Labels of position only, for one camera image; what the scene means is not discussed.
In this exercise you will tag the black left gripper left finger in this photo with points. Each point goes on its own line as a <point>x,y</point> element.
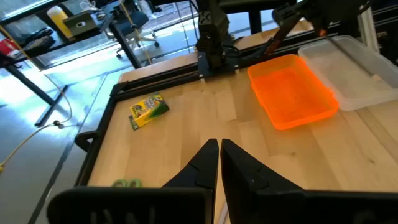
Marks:
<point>202,168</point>

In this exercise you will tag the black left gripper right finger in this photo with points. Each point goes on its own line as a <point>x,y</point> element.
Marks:
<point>245,180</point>

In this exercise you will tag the yellow green crayon box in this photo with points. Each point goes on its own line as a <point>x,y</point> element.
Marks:
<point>147,110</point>

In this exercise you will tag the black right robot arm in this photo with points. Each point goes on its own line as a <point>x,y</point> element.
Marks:
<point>214,37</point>

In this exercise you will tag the orange pencil box lid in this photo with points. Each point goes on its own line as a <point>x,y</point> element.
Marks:
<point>292,93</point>

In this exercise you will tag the black office desk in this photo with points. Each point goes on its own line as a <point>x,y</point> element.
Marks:
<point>124,46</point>

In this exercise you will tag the clear plastic pencil box base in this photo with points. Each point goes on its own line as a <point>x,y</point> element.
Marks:
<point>348,71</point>

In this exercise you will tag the blue office chair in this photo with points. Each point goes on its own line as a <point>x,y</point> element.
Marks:
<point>133,20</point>

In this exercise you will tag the grey box on desk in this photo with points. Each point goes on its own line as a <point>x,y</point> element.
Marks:
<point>79,23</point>

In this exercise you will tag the yellow bottle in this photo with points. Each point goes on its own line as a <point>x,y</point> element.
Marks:
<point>59,20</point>

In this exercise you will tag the black bag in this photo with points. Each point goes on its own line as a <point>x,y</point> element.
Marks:
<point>37,42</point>

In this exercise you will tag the red object on desk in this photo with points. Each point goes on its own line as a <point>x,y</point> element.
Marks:
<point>6,46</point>

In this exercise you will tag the black aluminium table frame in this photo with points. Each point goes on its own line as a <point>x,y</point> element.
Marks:
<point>93,152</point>

